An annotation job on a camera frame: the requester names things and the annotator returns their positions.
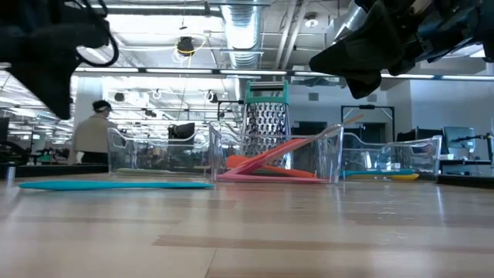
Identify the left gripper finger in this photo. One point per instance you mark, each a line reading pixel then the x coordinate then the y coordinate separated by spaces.
pixel 54 89

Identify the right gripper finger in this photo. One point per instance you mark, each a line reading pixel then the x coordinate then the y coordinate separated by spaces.
pixel 363 85
pixel 355 58

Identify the blue silicone spoon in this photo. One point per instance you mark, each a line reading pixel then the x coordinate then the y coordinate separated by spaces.
pixel 370 173

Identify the orange silicone spatula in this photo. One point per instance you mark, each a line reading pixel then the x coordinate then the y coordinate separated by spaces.
pixel 235 161
pixel 289 148

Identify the blue silicone spatula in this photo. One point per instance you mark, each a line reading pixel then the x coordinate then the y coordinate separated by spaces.
pixel 116 185

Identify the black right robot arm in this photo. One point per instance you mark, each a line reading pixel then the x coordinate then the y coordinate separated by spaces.
pixel 447 34

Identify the monitor on arm mount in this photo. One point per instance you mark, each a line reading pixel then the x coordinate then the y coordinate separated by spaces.
pixel 459 139

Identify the white building pillar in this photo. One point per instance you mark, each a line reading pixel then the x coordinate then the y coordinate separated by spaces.
pixel 83 92

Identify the person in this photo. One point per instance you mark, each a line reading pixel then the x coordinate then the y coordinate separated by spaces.
pixel 92 135

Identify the clear plastic bin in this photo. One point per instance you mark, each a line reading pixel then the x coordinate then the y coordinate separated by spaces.
pixel 123 154
pixel 332 166
pixel 424 154

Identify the teal metal box grater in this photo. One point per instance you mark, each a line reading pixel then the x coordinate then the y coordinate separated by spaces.
pixel 266 123

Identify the LED light bar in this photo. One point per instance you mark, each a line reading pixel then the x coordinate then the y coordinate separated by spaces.
pixel 173 70

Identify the black office chair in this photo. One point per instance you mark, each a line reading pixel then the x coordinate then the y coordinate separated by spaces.
pixel 181 130

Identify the black rack frame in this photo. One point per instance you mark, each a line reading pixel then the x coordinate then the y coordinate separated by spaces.
pixel 366 107

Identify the slanted silver ventilation duct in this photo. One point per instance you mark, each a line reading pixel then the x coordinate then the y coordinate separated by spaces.
pixel 347 23

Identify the straight silver ventilation duct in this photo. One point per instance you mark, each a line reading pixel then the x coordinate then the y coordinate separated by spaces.
pixel 242 31

